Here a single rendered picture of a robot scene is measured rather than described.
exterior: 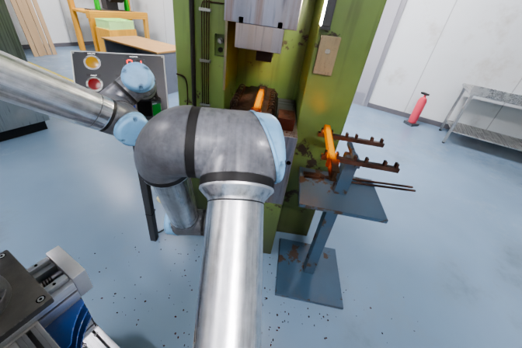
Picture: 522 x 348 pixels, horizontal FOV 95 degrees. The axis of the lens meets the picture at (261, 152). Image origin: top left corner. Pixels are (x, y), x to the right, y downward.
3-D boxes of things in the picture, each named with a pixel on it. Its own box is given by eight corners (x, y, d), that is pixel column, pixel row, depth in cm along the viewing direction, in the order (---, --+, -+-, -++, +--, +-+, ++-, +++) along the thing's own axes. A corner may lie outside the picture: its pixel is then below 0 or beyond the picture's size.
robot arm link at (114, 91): (87, 120, 55) (124, 88, 57) (75, 103, 61) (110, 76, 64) (113, 140, 61) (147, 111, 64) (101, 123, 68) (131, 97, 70)
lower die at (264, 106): (269, 128, 121) (271, 113, 116) (230, 122, 121) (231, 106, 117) (273, 100, 156) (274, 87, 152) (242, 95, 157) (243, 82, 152)
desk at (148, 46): (140, 72, 467) (135, 35, 432) (189, 88, 426) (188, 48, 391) (109, 78, 417) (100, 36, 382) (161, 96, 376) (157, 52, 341)
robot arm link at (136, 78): (109, 74, 58) (137, 53, 60) (118, 84, 69) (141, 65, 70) (135, 99, 61) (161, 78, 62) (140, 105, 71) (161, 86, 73)
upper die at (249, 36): (280, 53, 102) (284, 29, 97) (234, 46, 102) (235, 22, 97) (282, 41, 138) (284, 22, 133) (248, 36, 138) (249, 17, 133)
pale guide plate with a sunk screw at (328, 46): (331, 75, 116) (341, 37, 107) (312, 73, 117) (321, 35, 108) (330, 74, 118) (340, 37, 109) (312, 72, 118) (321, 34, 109)
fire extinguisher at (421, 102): (417, 123, 414) (433, 93, 385) (419, 128, 396) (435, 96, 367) (402, 120, 422) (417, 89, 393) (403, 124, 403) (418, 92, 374)
